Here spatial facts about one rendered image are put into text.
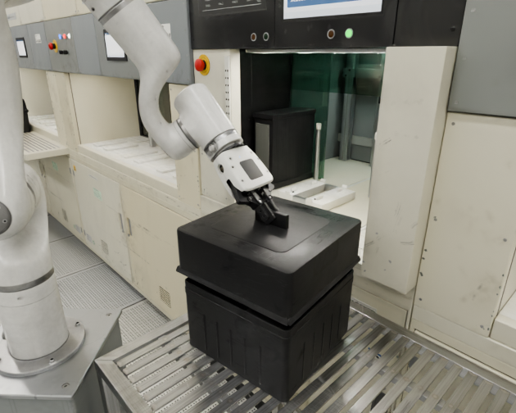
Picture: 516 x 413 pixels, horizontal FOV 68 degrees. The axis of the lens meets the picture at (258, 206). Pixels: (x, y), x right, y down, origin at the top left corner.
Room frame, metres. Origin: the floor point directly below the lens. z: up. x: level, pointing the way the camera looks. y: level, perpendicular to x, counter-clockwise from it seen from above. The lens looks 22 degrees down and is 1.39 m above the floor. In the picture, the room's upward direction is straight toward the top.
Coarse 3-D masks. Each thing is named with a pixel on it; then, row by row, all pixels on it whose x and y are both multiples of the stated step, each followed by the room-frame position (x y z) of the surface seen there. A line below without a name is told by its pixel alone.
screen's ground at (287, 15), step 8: (360, 0) 0.94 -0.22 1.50; (368, 0) 0.93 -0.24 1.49; (376, 0) 0.92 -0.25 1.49; (288, 8) 1.10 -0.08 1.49; (296, 8) 1.08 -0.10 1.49; (304, 8) 1.06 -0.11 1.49; (312, 8) 1.04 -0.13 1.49; (320, 8) 1.02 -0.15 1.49; (328, 8) 1.01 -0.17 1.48; (336, 8) 0.99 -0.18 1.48; (344, 8) 0.97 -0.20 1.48; (352, 8) 0.96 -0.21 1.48; (360, 8) 0.94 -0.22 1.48; (368, 8) 0.93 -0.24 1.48; (376, 8) 0.91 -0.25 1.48; (288, 16) 1.10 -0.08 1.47; (296, 16) 1.08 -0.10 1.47; (304, 16) 1.06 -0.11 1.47
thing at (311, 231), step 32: (192, 224) 0.73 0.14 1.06; (224, 224) 0.73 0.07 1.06; (256, 224) 0.73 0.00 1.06; (288, 224) 0.72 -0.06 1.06; (320, 224) 0.73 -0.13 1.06; (352, 224) 0.74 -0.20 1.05; (192, 256) 0.68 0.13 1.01; (224, 256) 0.63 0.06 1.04; (256, 256) 0.60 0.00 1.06; (288, 256) 0.60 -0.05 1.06; (320, 256) 0.62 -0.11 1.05; (352, 256) 0.73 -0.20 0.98; (224, 288) 0.63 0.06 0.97; (256, 288) 0.58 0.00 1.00; (288, 288) 0.54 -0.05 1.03; (320, 288) 0.62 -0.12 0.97; (288, 320) 0.54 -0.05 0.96
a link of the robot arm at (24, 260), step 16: (32, 176) 0.76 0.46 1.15; (32, 224) 0.75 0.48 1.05; (0, 240) 0.71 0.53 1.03; (16, 240) 0.71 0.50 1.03; (32, 240) 0.72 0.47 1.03; (48, 240) 0.74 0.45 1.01; (0, 256) 0.67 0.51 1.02; (16, 256) 0.67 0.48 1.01; (32, 256) 0.69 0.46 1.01; (48, 256) 0.72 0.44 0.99; (0, 272) 0.65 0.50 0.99; (16, 272) 0.66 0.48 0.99; (32, 272) 0.67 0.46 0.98; (48, 272) 0.70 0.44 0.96; (0, 288) 0.65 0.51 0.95; (16, 288) 0.65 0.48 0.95
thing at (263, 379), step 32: (192, 288) 0.69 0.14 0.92; (192, 320) 0.70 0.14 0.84; (224, 320) 0.64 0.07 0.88; (256, 320) 0.59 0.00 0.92; (320, 320) 0.64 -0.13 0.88; (224, 352) 0.64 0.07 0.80; (256, 352) 0.59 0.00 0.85; (288, 352) 0.55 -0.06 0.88; (320, 352) 0.65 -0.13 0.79; (256, 384) 0.59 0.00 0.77; (288, 384) 0.55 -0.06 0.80
